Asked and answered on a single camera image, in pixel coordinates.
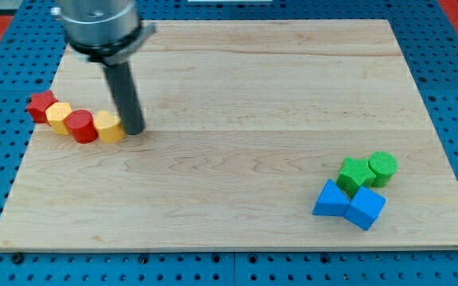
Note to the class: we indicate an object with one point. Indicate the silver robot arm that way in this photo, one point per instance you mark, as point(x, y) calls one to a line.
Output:
point(104, 31)

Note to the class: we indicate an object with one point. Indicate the wooden board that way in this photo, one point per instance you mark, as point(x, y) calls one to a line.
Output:
point(245, 122)

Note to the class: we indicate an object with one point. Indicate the blue triangle block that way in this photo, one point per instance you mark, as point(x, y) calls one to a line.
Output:
point(331, 201)

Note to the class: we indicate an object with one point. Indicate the yellow heart block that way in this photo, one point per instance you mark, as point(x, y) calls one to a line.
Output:
point(109, 127)

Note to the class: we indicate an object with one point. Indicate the dark grey pointer rod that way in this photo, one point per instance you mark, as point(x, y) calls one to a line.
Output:
point(121, 84)

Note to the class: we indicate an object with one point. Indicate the green star block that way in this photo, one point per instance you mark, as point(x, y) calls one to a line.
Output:
point(353, 174)

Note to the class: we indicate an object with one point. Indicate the red cylinder block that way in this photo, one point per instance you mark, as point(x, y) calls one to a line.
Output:
point(80, 123)

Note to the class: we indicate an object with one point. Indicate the blue cube block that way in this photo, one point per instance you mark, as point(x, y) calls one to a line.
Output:
point(364, 208)

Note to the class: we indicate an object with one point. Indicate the green cylinder block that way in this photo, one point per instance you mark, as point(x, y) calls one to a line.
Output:
point(383, 165)

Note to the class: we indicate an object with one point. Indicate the yellow hexagon block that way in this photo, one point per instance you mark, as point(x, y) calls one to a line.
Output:
point(56, 115)

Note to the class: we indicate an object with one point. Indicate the red star block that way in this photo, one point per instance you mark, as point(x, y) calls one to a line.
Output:
point(39, 103)

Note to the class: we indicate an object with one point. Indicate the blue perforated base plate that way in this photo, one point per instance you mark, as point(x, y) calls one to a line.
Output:
point(31, 45)

